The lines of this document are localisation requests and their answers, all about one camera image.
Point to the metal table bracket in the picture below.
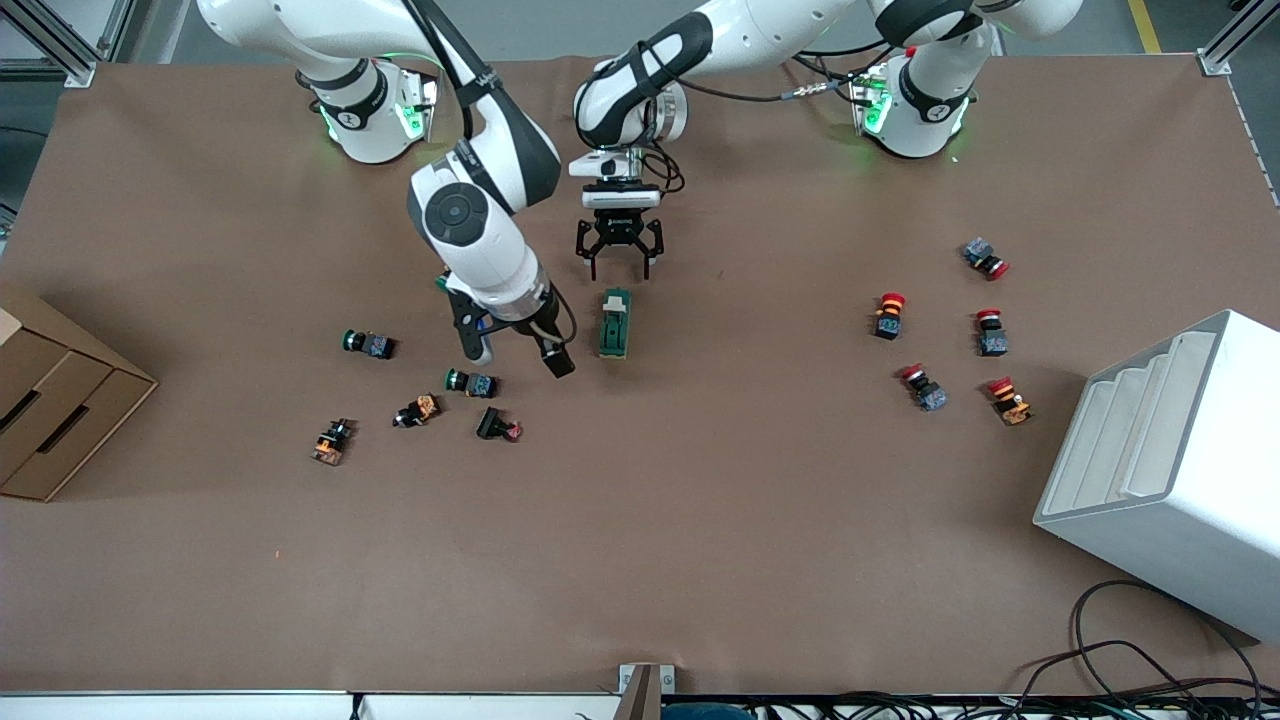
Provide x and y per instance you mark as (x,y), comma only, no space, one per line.
(640,690)

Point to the cardboard drawer box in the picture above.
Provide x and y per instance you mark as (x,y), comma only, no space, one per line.
(60,390)

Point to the black switch red tip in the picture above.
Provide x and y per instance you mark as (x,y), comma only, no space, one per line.
(492,423)

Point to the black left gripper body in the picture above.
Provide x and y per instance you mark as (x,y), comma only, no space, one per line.
(619,228)

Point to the red mushroom button orange block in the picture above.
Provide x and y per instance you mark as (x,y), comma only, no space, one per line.
(1012,407)
(888,322)

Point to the red mushroom button grey block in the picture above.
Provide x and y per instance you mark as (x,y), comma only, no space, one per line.
(980,252)
(930,395)
(992,342)

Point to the brown paper table cover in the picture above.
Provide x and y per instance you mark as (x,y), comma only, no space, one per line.
(700,520)

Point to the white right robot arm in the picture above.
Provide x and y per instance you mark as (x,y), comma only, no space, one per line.
(470,215)

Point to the white table edge rail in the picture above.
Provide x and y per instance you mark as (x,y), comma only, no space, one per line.
(200,708)

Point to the white slotted bin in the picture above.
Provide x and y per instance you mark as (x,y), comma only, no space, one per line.
(1180,520)

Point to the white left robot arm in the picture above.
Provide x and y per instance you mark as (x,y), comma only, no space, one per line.
(760,35)

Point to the black push button orange block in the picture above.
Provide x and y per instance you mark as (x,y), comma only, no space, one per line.
(332,442)
(420,409)

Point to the aluminium frame post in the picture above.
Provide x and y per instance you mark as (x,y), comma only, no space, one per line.
(60,50)
(1225,45)

